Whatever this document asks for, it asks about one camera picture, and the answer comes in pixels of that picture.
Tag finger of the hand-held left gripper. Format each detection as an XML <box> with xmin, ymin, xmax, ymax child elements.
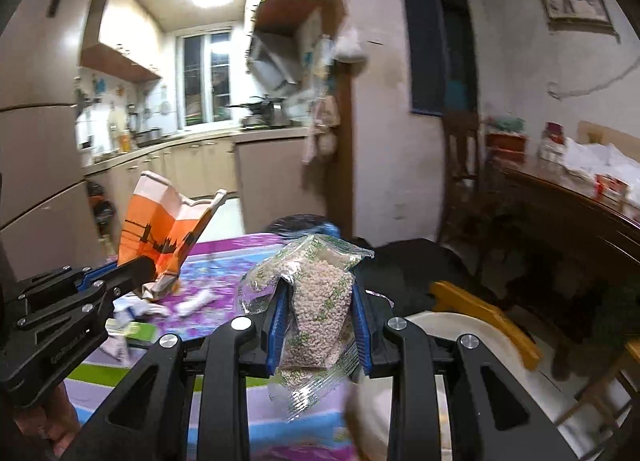
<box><xmin>17</xmin><ymin>263</ymin><xmax>121</xmax><ymax>309</ymax></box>
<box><xmin>16</xmin><ymin>256</ymin><xmax>157</xmax><ymax>334</ymax></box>

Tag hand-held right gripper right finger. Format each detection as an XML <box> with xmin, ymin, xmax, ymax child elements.
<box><xmin>350</xmin><ymin>282</ymin><xmax>581</xmax><ymax>461</ymax></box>

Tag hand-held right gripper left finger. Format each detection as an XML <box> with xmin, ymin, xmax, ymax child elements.
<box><xmin>57</xmin><ymin>281</ymin><xmax>294</xmax><ymax>461</ymax></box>

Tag orange paper bag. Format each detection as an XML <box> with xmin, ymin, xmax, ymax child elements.
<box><xmin>117</xmin><ymin>171</ymin><xmax>228</xmax><ymax>304</ymax></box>

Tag clear packet of beans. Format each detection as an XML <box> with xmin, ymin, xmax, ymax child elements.
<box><xmin>237</xmin><ymin>233</ymin><xmax>375</xmax><ymax>424</ymax></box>

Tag green white box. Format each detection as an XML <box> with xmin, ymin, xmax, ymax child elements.
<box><xmin>105</xmin><ymin>318</ymin><xmax>157</xmax><ymax>347</ymax></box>

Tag white plastic bucket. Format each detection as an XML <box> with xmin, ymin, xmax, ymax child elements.
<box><xmin>345</xmin><ymin>310</ymin><xmax>547</xmax><ymax>461</ymax></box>

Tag blue plastic trash bag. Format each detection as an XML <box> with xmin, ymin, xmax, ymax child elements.
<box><xmin>265</xmin><ymin>213</ymin><xmax>343</xmax><ymax>243</ymax></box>

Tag person's left hand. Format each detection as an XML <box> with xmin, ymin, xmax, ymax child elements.
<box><xmin>12</xmin><ymin>383</ymin><xmax>82</xmax><ymax>459</ymax></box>

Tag white blue tissue pack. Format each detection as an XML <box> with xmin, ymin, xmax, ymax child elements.
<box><xmin>112</xmin><ymin>293</ymin><xmax>171</xmax><ymax>320</ymax></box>

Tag crumpled white tissue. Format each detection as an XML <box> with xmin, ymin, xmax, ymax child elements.
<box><xmin>175</xmin><ymin>288</ymin><xmax>213</xmax><ymax>317</ymax></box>

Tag white paper scrap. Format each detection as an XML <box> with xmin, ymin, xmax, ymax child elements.
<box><xmin>100</xmin><ymin>336</ymin><xmax>133</xmax><ymax>363</ymax></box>

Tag floral purple tablecloth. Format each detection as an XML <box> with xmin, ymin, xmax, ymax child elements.
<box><xmin>60</xmin><ymin>233</ymin><xmax>366</xmax><ymax>461</ymax></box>

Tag black cloth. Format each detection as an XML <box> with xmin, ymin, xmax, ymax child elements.
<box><xmin>350</xmin><ymin>238</ymin><xmax>496</xmax><ymax>313</ymax></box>

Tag refrigerator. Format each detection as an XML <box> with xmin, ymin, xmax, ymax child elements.
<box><xmin>0</xmin><ymin>0</ymin><xmax>108</xmax><ymax>283</ymax></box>

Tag beige kitchen cabinets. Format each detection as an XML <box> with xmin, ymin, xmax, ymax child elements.
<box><xmin>82</xmin><ymin>127</ymin><xmax>312</xmax><ymax>244</ymax></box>

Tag beige hanging bags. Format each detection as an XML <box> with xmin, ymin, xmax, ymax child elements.
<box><xmin>300</xmin><ymin>93</ymin><xmax>342</xmax><ymax>166</ymax></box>

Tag dark wooden chair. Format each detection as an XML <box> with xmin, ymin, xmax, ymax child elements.
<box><xmin>440</xmin><ymin>111</ymin><xmax>497</xmax><ymax>243</ymax></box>

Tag kitchen window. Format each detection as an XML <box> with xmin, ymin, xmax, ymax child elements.
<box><xmin>175</xmin><ymin>28</ymin><xmax>236</xmax><ymax>130</ymax></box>

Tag black wok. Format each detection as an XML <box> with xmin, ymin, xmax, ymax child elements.
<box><xmin>225</xmin><ymin>96</ymin><xmax>292</xmax><ymax>130</ymax></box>

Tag dark wooden table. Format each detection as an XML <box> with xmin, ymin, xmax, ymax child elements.
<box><xmin>492</xmin><ymin>156</ymin><xmax>640</xmax><ymax>342</ymax></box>

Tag red basket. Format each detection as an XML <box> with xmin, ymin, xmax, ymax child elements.
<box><xmin>485</xmin><ymin>116</ymin><xmax>529</xmax><ymax>155</ymax></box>

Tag range hood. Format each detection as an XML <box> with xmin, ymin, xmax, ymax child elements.
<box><xmin>245</xmin><ymin>31</ymin><xmax>312</xmax><ymax>92</ymax></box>

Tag wooden stool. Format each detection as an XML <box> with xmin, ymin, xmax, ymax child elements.
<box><xmin>555</xmin><ymin>338</ymin><xmax>640</xmax><ymax>442</ymax></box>

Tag red lidded jar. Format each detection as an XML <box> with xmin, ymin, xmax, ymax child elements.
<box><xmin>537</xmin><ymin>123</ymin><xmax>567</xmax><ymax>162</ymax></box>

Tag white hanging plastic bag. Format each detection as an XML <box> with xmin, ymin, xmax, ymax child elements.
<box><xmin>332</xmin><ymin>26</ymin><xmax>369</xmax><ymax>65</ymax></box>

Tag red white boxes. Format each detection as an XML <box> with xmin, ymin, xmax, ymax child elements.
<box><xmin>595</xmin><ymin>173</ymin><xmax>632</xmax><ymax>202</ymax></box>

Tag blue door curtain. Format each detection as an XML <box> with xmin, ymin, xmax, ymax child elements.
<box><xmin>400</xmin><ymin>0</ymin><xmax>482</xmax><ymax>118</ymax></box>

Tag white plastic bags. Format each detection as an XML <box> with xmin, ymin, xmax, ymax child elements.
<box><xmin>562</xmin><ymin>136</ymin><xmax>640</xmax><ymax>182</ymax></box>

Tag light wooden board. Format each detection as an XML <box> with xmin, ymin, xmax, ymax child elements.
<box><xmin>577</xmin><ymin>121</ymin><xmax>640</xmax><ymax>162</ymax></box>

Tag wall cabinet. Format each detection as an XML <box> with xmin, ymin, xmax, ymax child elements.
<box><xmin>80</xmin><ymin>0</ymin><xmax>163</xmax><ymax>82</ymax></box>

